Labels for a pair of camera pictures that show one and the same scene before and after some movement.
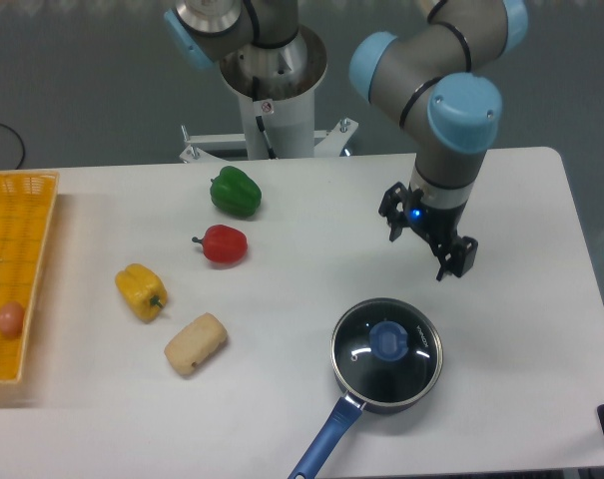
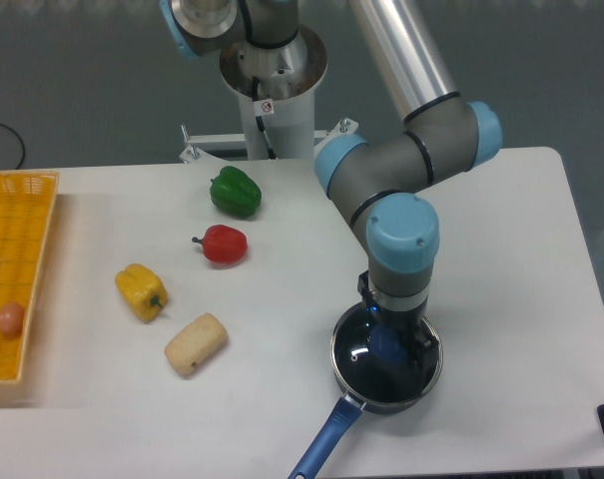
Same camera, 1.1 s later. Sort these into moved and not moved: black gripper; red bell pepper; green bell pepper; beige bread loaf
Moved: black gripper
Not moved: red bell pepper; beige bread loaf; green bell pepper
